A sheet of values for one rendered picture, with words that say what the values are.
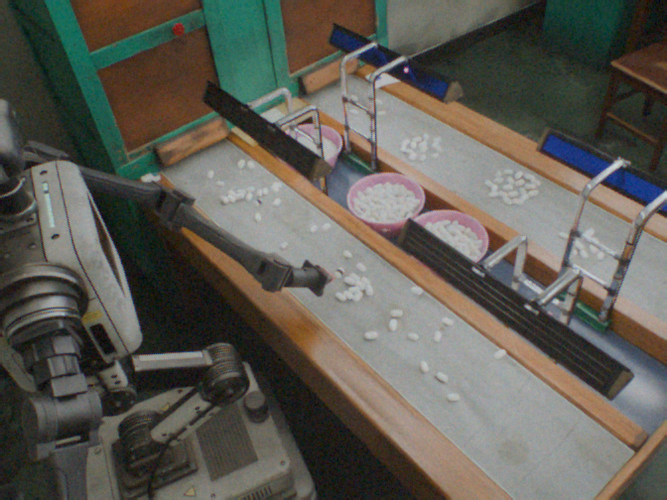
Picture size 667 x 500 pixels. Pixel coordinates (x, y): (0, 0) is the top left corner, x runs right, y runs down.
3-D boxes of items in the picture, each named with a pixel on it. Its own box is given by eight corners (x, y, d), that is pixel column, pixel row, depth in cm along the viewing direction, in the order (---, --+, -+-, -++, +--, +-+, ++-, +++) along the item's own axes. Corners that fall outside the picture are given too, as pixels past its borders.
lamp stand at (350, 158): (376, 183, 236) (372, 76, 205) (342, 160, 248) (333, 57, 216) (412, 161, 244) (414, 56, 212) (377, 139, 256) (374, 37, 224)
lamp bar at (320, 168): (313, 184, 181) (310, 164, 176) (201, 102, 217) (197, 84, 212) (333, 172, 185) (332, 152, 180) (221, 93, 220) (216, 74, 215)
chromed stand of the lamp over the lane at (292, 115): (292, 234, 220) (274, 128, 188) (260, 207, 232) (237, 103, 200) (333, 208, 228) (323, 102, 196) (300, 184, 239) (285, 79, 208)
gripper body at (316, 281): (310, 259, 181) (292, 258, 175) (332, 278, 175) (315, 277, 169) (300, 278, 183) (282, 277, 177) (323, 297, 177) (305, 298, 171)
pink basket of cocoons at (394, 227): (404, 253, 210) (404, 232, 203) (334, 230, 220) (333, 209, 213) (435, 204, 225) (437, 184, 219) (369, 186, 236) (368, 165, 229)
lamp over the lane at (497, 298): (610, 403, 126) (619, 383, 121) (396, 245, 161) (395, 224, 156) (633, 380, 129) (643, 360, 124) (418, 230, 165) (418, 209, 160)
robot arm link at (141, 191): (153, 208, 189) (167, 179, 187) (178, 229, 181) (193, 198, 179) (6, 175, 152) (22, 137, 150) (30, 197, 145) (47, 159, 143)
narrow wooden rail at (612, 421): (625, 468, 155) (637, 447, 147) (229, 156, 259) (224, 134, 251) (638, 454, 157) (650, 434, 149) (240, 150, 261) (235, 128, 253)
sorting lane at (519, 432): (555, 543, 138) (557, 539, 137) (162, 176, 242) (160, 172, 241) (633, 457, 150) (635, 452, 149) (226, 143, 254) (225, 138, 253)
